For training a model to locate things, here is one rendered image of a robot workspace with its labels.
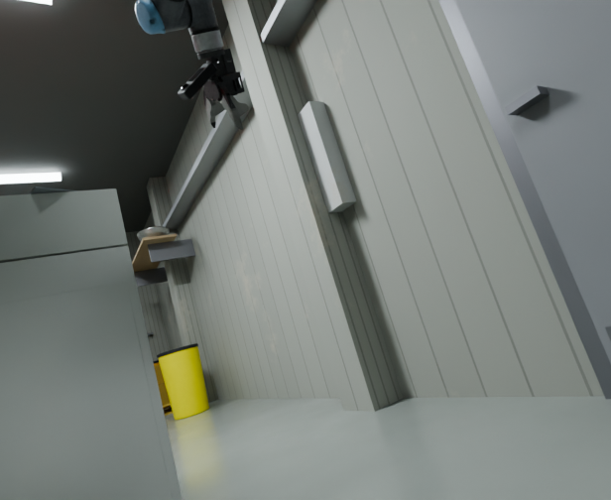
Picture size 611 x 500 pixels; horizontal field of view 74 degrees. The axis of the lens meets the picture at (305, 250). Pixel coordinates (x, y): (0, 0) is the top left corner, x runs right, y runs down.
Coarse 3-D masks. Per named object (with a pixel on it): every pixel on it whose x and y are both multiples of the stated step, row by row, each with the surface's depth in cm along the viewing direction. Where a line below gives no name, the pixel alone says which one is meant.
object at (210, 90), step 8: (200, 56) 103; (208, 56) 103; (216, 56) 105; (224, 56) 106; (216, 64) 106; (224, 64) 108; (232, 64) 109; (216, 72) 106; (224, 72) 108; (232, 72) 109; (208, 80) 107; (216, 80) 105; (224, 80) 106; (232, 80) 109; (240, 80) 110; (208, 88) 109; (216, 88) 106; (232, 88) 110; (240, 88) 110; (208, 96) 111; (216, 96) 108
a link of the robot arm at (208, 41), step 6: (216, 30) 102; (192, 36) 101; (198, 36) 101; (204, 36) 100; (210, 36) 101; (216, 36) 102; (192, 42) 103; (198, 42) 101; (204, 42) 101; (210, 42) 101; (216, 42) 102; (222, 42) 105; (198, 48) 102; (204, 48) 102; (210, 48) 102; (216, 48) 103; (198, 54) 105
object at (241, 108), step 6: (222, 102) 107; (234, 102) 108; (228, 108) 107; (234, 108) 106; (240, 108) 108; (246, 108) 109; (234, 114) 106; (240, 114) 108; (234, 120) 107; (240, 120) 108; (240, 126) 108
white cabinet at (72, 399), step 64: (64, 256) 88; (128, 256) 95; (0, 320) 79; (64, 320) 85; (128, 320) 90; (0, 384) 76; (64, 384) 81; (128, 384) 86; (0, 448) 74; (64, 448) 78; (128, 448) 83
